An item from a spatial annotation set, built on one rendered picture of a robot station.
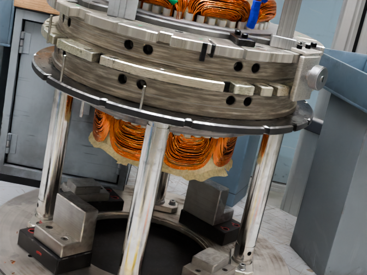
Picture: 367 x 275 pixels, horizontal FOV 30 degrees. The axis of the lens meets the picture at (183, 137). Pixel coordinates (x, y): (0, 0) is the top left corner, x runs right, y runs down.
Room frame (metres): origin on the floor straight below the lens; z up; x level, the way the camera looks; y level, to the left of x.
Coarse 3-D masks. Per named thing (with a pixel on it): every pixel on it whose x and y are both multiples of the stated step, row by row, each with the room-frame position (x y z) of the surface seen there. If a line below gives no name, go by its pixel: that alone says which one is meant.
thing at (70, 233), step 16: (64, 192) 0.74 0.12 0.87; (64, 208) 0.72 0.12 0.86; (80, 208) 0.70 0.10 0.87; (96, 208) 0.71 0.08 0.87; (48, 224) 0.72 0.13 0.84; (64, 224) 0.72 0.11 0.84; (80, 224) 0.70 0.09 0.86; (48, 240) 0.69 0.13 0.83; (64, 240) 0.69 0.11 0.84; (80, 240) 0.70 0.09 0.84; (64, 256) 0.68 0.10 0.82
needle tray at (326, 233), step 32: (320, 64) 0.95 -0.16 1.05; (352, 64) 1.02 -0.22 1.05; (352, 96) 0.86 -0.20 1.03; (352, 128) 0.87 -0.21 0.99; (320, 160) 0.91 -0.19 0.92; (352, 160) 0.85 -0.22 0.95; (320, 192) 0.89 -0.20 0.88; (352, 192) 0.84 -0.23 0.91; (320, 224) 0.87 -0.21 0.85; (352, 224) 0.85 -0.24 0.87; (320, 256) 0.86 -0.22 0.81; (352, 256) 0.85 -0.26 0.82
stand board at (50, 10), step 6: (18, 0) 0.94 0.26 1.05; (24, 0) 0.94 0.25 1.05; (30, 0) 0.94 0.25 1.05; (36, 0) 0.94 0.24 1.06; (42, 0) 0.94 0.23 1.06; (18, 6) 0.94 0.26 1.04; (24, 6) 0.94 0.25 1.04; (30, 6) 0.94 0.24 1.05; (36, 6) 0.94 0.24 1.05; (42, 6) 0.94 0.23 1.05; (48, 6) 0.94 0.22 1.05; (48, 12) 0.94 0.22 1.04; (54, 12) 0.94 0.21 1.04
